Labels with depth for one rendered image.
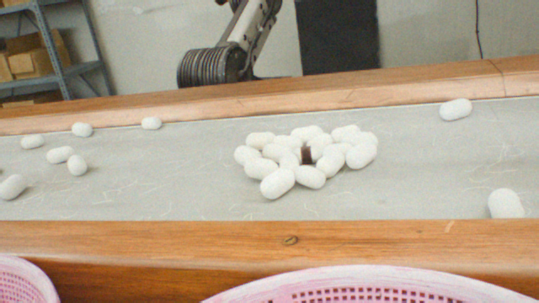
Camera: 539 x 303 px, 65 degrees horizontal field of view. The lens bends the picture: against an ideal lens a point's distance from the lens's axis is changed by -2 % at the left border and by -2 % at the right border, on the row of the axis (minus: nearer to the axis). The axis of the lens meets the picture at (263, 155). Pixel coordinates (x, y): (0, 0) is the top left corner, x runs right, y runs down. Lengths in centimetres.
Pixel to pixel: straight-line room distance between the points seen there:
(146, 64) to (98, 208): 258
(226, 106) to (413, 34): 197
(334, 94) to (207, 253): 37
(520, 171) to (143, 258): 31
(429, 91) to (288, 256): 38
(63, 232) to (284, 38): 232
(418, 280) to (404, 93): 38
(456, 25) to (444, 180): 216
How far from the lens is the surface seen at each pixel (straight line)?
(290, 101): 61
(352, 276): 25
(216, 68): 90
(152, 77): 302
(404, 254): 27
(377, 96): 60
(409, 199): 37
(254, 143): 49
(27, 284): 35
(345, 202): 37
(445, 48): 256
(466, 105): 53
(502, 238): 29
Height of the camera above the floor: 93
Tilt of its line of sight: 23 degrees down
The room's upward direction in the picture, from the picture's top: 10 degrees counter-clockwise
